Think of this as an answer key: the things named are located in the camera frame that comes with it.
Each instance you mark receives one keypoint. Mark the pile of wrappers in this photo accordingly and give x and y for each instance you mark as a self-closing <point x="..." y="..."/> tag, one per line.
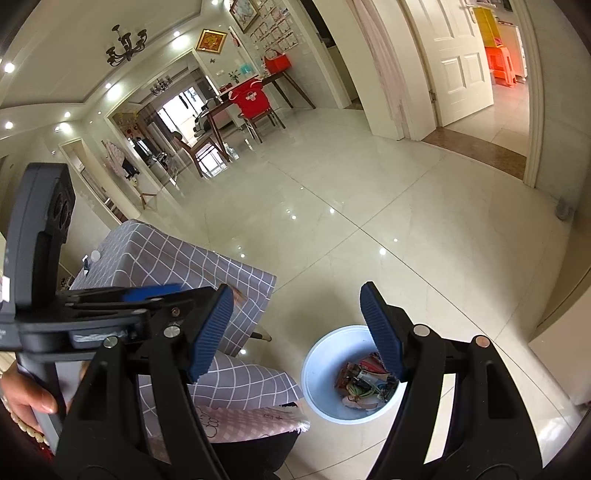
<point x="364" y="385"/>

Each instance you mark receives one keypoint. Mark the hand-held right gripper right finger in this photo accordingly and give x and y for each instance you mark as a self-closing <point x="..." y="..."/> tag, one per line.
<point x="381" y="332"/>

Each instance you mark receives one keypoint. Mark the grey door stopper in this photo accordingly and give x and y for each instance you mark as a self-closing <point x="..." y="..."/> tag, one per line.
<point x="564" y="211"/>

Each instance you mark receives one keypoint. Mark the red white shirt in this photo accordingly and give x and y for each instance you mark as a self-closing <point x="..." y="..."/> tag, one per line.
<point x="249" y="98"/>

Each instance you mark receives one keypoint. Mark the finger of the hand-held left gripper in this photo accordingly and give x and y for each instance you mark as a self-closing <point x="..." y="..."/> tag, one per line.
<point x="152" y="292"/>
<point x="55" y="332"/>

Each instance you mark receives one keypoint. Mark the framed wall picture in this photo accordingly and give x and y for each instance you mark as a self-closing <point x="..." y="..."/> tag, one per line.
<point x="244" y="14"/>

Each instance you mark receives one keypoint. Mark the pink door curtain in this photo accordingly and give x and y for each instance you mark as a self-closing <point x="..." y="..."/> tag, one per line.
<point x="383" y="69"/>

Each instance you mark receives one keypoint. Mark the grey checked tablecloth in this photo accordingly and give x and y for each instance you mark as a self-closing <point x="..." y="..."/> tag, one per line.
<point x="161" y="258"/>

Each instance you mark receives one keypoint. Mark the black chandelier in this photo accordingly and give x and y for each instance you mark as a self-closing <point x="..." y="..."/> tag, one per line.
<point x="125" y="46"/>

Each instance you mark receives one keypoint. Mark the wooden dining table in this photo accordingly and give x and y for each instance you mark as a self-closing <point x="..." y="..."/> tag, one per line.
<point x="221" y="105"/>

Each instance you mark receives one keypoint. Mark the orange plastic stool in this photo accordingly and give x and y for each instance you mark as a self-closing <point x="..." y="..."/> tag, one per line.
<point x="501" y="67"/>

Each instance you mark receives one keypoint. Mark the white plastic bucket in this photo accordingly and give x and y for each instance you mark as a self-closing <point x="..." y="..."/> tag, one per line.
<point x="323" y="364"/>

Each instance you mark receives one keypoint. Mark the wall of paper certificates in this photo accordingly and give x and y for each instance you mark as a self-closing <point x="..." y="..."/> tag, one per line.
<point x="277" y="27"/>

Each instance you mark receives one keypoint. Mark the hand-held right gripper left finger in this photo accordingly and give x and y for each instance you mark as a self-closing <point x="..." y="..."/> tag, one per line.
<point x="212" y="332"/>

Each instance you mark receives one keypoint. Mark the wooden dining chair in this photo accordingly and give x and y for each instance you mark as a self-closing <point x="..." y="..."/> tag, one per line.
<point x="270" y="121"/>

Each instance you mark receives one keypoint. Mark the wooden armchair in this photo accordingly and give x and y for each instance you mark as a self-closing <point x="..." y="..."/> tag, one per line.
<point x="203" y="154"/>

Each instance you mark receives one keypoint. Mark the wooden clothes stand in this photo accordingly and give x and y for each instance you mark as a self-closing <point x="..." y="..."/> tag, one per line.
<point x="124" y="161"/>

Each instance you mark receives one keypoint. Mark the white panel door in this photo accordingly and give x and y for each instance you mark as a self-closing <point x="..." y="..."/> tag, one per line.
<point x="455" y="64"/>

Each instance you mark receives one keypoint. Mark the pink printed cushion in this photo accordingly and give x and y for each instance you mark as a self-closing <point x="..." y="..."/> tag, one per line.
<point x="258" y="417"/>

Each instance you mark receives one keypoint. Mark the person's left hand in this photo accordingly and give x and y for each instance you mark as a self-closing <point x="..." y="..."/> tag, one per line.
<point x="23" y="392"/>

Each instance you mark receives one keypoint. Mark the small dark chandelier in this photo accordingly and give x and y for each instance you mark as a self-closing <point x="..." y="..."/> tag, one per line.
<point x="161" y="86"/>

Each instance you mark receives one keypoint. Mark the gold diamond wall frame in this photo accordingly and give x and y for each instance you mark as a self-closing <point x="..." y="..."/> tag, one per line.
<point x="211" y="40"/>

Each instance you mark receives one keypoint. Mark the red basket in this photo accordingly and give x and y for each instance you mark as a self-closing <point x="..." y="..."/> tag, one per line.
<point x="277" y="62"/>

